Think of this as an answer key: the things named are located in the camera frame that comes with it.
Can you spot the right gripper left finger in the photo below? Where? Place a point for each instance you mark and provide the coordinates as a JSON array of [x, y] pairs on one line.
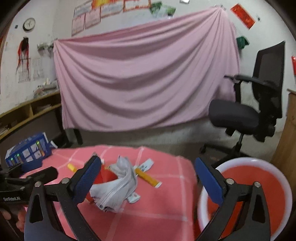
[[42, 221]]

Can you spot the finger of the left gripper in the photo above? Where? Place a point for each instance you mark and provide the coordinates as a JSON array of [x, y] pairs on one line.
[[45, 176], [26, 167]]

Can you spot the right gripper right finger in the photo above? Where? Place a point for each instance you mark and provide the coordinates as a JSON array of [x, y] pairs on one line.
[[253, 221]]

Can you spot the yellow plastic cap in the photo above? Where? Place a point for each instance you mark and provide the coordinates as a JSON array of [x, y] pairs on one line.
[[71, 167]]

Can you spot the red wrapper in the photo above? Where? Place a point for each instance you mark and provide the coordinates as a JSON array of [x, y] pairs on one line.
[[105, 175]]

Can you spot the white paper wrapper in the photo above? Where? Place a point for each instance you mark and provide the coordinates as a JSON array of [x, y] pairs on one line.
[[109, 196]]

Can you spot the white medicine sachet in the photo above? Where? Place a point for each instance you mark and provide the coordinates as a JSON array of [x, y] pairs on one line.
[[145, 166]]

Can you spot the orange stick sachet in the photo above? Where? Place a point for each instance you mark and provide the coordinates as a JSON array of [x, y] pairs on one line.
[[144, 176]]

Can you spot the red plastic trash bucket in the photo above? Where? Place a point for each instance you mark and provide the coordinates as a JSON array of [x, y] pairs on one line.
[[246, 171]]

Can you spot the person's left hand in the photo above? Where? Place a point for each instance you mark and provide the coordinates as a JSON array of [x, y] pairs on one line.
[[18, 214]]

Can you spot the blue cardboard box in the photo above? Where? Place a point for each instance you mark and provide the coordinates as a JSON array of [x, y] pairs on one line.
[[31, 149]]

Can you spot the wooden cabinet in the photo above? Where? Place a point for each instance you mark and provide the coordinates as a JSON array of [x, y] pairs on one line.
[[284, 156]]

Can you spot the stack of books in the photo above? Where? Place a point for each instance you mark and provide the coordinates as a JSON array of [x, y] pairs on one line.
[[49, 86]]

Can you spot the pink checked tablecloth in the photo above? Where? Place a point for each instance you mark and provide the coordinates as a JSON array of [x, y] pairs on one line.
[[164, 213]]

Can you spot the red hanging decoration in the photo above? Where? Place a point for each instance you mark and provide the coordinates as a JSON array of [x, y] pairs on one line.
[[294, 64]]

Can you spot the pink hanging sheet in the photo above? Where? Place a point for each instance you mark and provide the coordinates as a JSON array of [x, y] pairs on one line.
[[161, 73]]

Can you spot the green hanging dustpan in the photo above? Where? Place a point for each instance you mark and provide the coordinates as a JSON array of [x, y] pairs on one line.
[[242, 42]]

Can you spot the green photo poster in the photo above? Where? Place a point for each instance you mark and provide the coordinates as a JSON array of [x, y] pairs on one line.
[[160, 10]]

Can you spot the wooden wall shelf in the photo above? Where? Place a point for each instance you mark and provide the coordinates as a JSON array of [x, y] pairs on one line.
[[28, 111]]

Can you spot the red tassel wall ornament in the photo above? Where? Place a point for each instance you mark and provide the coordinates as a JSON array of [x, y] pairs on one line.
[[23, 53]]

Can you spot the round wall clock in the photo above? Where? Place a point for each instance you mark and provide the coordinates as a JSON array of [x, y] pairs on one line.
[[29, 24]]

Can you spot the red diamond wall poster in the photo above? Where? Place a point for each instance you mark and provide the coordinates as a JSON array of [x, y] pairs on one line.
[[243, 15]]

